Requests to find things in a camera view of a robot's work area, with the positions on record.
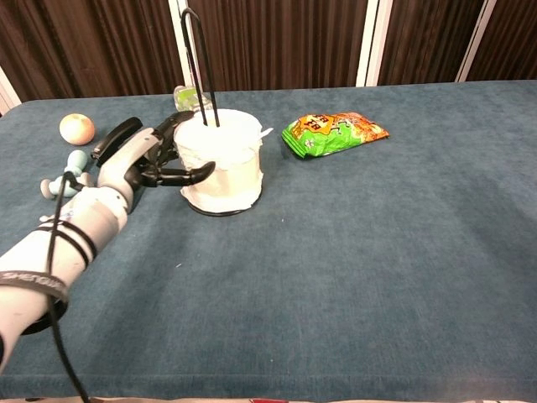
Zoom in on black wire towel holder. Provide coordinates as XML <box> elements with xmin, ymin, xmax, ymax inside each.
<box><xmin>180</xmin><ymin>7</ymin><xmax>264</xmax><ymax>217</ymax></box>

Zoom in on black printed arm strap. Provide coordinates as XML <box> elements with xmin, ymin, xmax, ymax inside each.
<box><xmin>0</xmin><ymin>270</ymin><xmax>70</xmax><ymax>304</ymax></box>

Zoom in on white paper towel roll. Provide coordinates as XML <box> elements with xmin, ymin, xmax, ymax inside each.
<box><xmin>173</xmin><ymin>107</ymin><xmax>274</xmax><ymax>213</ymax></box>

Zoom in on light blue toy figure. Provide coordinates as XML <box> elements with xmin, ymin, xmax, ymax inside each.
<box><xmin>39</xmin><ymin>149</ymin><xmax>91</xmax><ymax>202</ymax></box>

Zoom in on black curved plastic object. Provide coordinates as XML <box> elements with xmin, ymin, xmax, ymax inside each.
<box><xmin>90</xmin><ymin>116</ymin><xmax>144</xmax><ymax>168</ymax></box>

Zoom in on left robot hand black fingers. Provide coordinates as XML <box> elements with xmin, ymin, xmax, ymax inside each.
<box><xmin>96</xmin><ymin>109</ymin><xmax>216</xmax><ymax>213</ymax></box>

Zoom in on pale round apple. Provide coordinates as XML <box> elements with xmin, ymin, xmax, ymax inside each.
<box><xmin>59</xmin><ymin>113</ymin><xmax>96</xmax><ymax>146</ymax></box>

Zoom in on white frame post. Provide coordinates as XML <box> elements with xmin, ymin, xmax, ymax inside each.
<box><xmin>455</xmin><ymin>0</ymin><xmax>498</xmax><ymax>83</ymax></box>
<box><xmin>0</xmin><ymin>65</ymin><xmax>22</xmax><ymax>118</ymax></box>
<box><xmin>355</xmin><ymin>0</ymin><xmax>394</xmax><ymax>88</ymax></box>
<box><xmin>167</xmin><ymin>0</ymin><xmax>202</xmax><ymax>92</ymax></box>

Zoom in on brown pleated curtain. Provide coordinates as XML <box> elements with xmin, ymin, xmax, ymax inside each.
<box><xmin>466</xmin><ymin>0</ymin><xmax>537</xmax><ymax>83</ymax></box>
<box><xmin>0</xmin><ymin>0</ymin><xmax>185</xmax><ymax>104</ymax></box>
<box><xmin>186</xmin><ymin>0</ymin><xmax>369</xmax><ymax>92</ymax></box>
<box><xmin>377</xmin><ymin>0</ymin><xmax>486</xmax><ymax>87</ymax></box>

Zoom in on clear plastic bottle green label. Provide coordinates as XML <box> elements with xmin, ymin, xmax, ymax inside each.
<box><xmin>173</xmin><ymin>85</ymin><xmax>213</xmax><ymax>113</ymax></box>

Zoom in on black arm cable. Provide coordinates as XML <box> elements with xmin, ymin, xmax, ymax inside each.
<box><xmin>19</xmin><ymin>170</ymin><xmax>98</xmax><ymax>403</ymax></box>

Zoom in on green snack bag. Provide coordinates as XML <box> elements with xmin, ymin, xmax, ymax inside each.
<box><xmin>280</xmin><ymin>111</ymin><xmax>390</xmax><ymax>160</ymax></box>

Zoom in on blue table cloth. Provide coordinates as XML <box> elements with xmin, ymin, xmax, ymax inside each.
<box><xmin>0</xmin><ymin>79</ymin><xmax>537</xmax><ymax>400</ymax></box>

